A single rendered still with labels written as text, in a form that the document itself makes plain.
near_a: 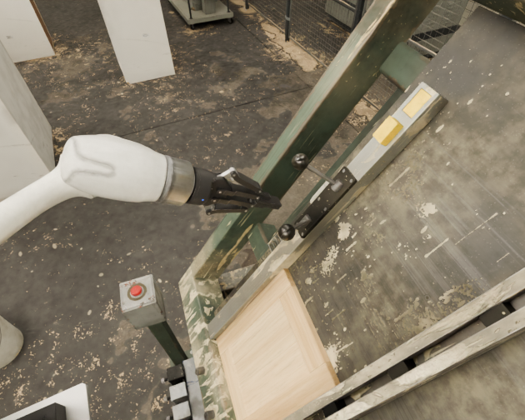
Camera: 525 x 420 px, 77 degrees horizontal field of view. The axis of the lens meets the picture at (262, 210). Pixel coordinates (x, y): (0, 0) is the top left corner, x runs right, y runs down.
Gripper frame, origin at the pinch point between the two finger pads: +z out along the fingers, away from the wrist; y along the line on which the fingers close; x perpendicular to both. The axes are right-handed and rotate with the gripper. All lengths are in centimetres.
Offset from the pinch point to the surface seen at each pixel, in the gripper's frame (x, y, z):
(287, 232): 10.5, -1.0, 0.3
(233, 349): 14, 49, 14
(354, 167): 3.6, -17.3, 11.6
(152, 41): -352, 90, 50
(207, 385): 19, 63, 11
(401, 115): 3.6, -31.2, 11.7
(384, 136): 5.5, -26.6, 9.7
